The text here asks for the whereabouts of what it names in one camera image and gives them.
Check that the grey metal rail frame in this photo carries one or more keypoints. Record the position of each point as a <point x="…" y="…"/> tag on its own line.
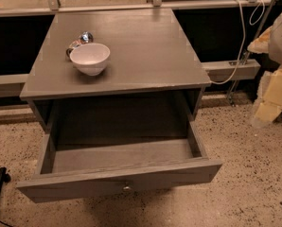
<point x="232" y="69"/>

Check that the shiny silver can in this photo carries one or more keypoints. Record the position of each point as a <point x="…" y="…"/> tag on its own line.
<point x="84" y="38"/>

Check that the grey wooden cabinet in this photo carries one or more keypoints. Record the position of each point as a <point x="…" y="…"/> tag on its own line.
<point x="149" y="52"/>

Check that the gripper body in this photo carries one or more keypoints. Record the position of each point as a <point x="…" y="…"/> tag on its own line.
<point x="281" y="41"/>

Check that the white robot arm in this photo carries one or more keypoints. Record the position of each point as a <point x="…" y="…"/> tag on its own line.
<point x="268" y="105"/>

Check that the grey top drawer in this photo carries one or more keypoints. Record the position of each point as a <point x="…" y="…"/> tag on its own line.
<point x="72" y="172"/>

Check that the thin metal pole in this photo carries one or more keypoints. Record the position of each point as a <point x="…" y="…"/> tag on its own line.
<point x="267" y="6"/>

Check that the white ceramic bowl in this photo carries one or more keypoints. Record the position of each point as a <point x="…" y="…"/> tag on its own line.
<point x="90" y="59"/>

